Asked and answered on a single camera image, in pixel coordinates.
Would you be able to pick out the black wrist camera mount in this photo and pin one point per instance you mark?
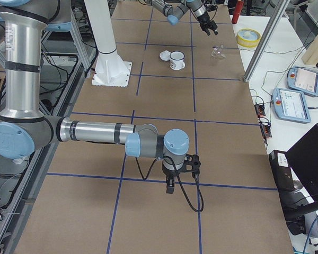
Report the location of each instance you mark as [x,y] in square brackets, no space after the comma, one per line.
[191,165]

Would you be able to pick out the yellow tape roll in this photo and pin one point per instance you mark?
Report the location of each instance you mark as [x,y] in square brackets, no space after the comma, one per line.
[248,38]

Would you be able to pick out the clear glass funnel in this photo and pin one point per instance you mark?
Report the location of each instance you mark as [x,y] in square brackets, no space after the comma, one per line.
[217,52]

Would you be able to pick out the blue teach pendant near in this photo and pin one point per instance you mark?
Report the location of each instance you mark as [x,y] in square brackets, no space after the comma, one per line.
[290,105]

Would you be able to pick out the white round lid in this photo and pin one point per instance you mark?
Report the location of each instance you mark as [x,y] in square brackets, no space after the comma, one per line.
[165,55]

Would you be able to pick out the aluminium frame rail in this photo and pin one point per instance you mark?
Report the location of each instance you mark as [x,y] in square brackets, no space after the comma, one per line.
[20,183]

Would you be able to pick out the aluminium frame post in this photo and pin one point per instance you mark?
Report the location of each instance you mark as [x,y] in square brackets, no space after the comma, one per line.
[265,38]

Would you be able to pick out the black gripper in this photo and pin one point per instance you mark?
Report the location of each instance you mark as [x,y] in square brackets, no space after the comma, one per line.
[204,19]

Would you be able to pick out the red cylinder bottle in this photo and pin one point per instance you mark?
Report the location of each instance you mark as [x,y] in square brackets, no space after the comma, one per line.
[237,11]

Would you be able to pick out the blue teach pendant far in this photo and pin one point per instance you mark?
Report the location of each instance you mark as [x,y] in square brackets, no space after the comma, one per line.
[304,80]

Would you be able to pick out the black desktop box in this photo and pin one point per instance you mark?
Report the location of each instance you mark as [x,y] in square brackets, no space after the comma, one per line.
[281,171]

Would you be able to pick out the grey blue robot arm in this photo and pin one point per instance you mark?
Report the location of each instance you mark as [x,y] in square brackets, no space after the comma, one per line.
[198,8]

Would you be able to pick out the white enamel mug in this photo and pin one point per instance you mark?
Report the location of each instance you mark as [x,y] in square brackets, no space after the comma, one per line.
[177,60]

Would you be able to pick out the orange black adapter box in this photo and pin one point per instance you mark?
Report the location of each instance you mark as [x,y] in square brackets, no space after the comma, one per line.
[260,109]
[266,129]

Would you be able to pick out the blue teach pendant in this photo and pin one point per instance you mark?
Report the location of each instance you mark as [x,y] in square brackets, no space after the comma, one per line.
[290,105]
[304,80]

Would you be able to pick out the black computer monitor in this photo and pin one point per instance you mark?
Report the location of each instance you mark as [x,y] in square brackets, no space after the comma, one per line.
[303,159]

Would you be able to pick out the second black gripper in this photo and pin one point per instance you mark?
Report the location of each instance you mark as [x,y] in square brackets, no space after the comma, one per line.
[170,175]

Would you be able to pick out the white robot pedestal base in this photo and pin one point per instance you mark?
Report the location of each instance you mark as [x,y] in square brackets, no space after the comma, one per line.
[110,69]

